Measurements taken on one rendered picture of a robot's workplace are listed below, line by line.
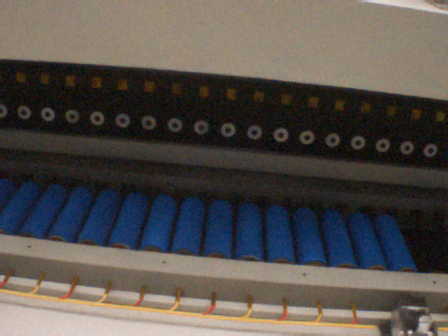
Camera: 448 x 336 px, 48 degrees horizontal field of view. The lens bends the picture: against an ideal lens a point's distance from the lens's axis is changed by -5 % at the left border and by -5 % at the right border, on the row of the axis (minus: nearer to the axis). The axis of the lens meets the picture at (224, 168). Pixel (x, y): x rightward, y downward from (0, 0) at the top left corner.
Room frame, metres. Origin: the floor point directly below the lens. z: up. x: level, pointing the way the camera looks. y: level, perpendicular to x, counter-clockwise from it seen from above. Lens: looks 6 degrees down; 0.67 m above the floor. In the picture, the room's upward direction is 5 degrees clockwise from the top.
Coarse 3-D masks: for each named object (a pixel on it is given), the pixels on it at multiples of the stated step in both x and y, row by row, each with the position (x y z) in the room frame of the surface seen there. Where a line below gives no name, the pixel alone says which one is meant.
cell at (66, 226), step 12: (72, 192) 0.37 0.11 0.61; (84, 192) 0.37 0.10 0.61; (72, 204) 0.35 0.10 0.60; (84, 204) 0.36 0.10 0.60; (60, 216) 0.34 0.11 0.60; (72, 216) 0.34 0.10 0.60; (84, 216) 0.35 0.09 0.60; (60, 228) 0.32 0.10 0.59; (72, 228) 0.33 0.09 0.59; (72, 240) 0.33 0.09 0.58
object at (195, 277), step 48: (0, 240) 0.30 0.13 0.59; (48, 240) 0.30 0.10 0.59; (0, 288) 0.28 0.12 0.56; (144, 288) 0.29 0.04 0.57; (192, 288) 0.29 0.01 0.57; (240, 288) 0.29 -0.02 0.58; (288, 288) 0.29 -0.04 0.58; (336, 288) 0.29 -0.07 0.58; (384, 288) 0.29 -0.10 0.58; (432, 288) 0.29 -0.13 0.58
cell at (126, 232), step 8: (128, 200) 0.37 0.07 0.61; (136, 200) 0.37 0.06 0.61; (144, 200) 0.37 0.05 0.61; (128, 208) 0.36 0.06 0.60; (136, 208) 0.36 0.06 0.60; (144, 208) 0.37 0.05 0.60; (120, 216) 0.35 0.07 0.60; (128, 216) 0.35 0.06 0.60; (136, 216) 0.35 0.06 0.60; (144, 216) 0.36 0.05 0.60; (120, 224) 0.34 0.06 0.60; (128, 224) 0.34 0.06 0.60; (136, 224) 0.34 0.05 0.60; (112, 232) 0.34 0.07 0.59; (120, 232) 0.33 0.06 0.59; (128, 232) 0.33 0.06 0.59; (136, 232) 0.34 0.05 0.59; (112, 240) 0.32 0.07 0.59; (120, 240) 0.32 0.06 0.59; (128, 240) 0.32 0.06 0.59; (136, 240) 0.33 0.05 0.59; (128, 248) 0.32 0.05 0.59
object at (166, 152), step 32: (0, 128) 0.41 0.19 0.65; (160, 160) 0.41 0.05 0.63; (192, 160) 0.41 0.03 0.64; (224, 160) 0.41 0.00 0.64; (256, 160) 0.41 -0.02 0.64; (288, 160) 0.41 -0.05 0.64; (320, 160) 0.41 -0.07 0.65; (352, 160) 0.41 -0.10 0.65; (0, 320) 0.27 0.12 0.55; (32, 320) 0.27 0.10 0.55; (64, 320) 0.28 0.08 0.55; (96, 320) 0.28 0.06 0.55; (128, 320) 0.28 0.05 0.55; (160, 320) 0.28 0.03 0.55; (192, 320) 0.29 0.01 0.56; (224, 320) 0.29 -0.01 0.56; (288, 320) 0.29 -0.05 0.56
